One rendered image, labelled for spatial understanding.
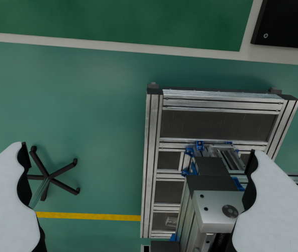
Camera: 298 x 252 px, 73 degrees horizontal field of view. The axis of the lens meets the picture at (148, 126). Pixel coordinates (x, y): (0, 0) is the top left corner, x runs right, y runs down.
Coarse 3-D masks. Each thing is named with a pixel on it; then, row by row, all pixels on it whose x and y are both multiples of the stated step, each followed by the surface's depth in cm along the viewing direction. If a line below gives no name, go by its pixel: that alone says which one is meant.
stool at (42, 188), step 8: (32, 152) 145; (40, 160) 150; (40, 168) 152; (64, 168) 152; (32, 176) 156; (40, 176) 156; (48, 176) 156; (48, 184) 160; (56, 184) 160; (64, 184) 162; (40, 192) 143; (72, 192) 164; (32, 200) 136; (32, 208) 132
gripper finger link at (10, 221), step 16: (16, 144) 10; (0, 160) 9; (16, 160) 9; (0, 176) 8; (16, 176) 8; (0, 192) 8; (16, 192) 8; (0, 208) 7; (16, 208) 7; (0, 224) 6; (16, 224) 6; (32, 224) 6; (0, 240) 6; (16, 240) 6; (32, 240) 6
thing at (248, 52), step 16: (256, 0) 44; (256, 16) 45; (96, 48) 48; (112, 48) 48; (128, 48) 48; (144, 48) 48; (160, 48) 48; (176, 48) 48; (192, 48) 48; (240, 48) 48; (256, 48) 48; (272, 48) 48; (288, 48) 49
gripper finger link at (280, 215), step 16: (256, 160) 10; (272, 160) 10; (256, 176) 9; (272, 176) 9; (288, 176) 9; (256, 192) 8; (272, 192) 8; (288, 192) 8; (256, 208) 8; (272, 208) 8; (288, 208) 8; (240, 224) 7; (256, 224) 7; (272, 224) 7; (288, 224) 7; (240, 240) 6; (256, 240) 6; (272, 240) 6; (288, 240) 6
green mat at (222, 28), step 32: (0, 0) 43; (32, 0) 43; (64, 0) 43; (96, 0) 43; (128, 0) 43; (160, 0) 43; (192, 0) 43; (224, 0) 43; (0, 32) 46; (32, 32) 46; (64, 32) 46; (96, 32) 46; (128, 32) 46; (160, 32) 46; (192, 32) 46; (224, 32) 46
